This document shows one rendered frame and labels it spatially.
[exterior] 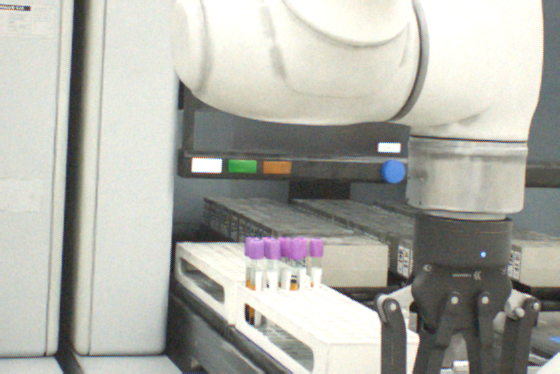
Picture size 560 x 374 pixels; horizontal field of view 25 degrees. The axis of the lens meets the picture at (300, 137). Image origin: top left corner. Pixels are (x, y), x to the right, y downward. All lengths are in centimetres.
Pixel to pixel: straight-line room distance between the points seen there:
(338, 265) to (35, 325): 39
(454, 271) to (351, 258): 68
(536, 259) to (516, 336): 76
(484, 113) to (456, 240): 10
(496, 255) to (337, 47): 23
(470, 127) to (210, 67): 21
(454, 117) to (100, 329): 78
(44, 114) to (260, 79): 74
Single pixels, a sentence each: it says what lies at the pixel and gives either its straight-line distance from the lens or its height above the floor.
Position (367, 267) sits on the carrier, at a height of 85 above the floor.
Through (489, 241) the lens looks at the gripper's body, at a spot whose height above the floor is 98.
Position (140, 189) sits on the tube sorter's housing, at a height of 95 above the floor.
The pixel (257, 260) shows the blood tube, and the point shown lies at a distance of 136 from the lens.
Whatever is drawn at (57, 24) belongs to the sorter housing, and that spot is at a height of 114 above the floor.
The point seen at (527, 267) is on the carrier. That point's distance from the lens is 176.
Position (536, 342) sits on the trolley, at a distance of 143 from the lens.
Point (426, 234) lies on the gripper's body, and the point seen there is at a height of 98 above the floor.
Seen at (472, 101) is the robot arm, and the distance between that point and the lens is 93.
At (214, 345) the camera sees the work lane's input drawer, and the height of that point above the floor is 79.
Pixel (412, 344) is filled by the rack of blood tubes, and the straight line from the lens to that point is 116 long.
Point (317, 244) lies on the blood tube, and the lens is 140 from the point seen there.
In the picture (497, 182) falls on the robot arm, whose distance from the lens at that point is 95.
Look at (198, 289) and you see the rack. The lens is 158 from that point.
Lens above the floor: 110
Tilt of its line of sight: 3 degrees down
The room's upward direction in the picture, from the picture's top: 3 degrees clockwise
